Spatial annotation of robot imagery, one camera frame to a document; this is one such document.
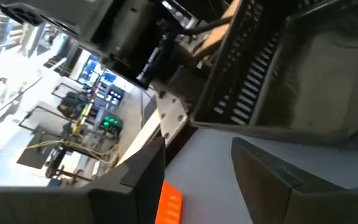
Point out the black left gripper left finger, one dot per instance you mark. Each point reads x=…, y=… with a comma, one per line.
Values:
x=135, y=199

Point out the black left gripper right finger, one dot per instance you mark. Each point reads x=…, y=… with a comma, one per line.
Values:
x=266, y=193

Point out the orange-red slotted plastic basket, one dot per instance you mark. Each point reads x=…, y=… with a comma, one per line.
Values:
x=169, y=205

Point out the black slotted plastic basket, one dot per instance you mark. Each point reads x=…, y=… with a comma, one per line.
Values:
x=322, y=77

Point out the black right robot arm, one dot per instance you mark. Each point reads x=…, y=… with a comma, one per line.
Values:
x=126, y=37

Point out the device with green lights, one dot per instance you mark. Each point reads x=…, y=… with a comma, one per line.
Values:
x=112, y=121

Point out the person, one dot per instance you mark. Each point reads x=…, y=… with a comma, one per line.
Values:
x=73, y=104

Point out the blue-lit computer monitor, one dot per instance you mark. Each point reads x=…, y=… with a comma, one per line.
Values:
x=87, y=71

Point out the white bolted bracket plate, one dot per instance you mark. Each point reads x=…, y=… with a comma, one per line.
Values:
x=171, y=112

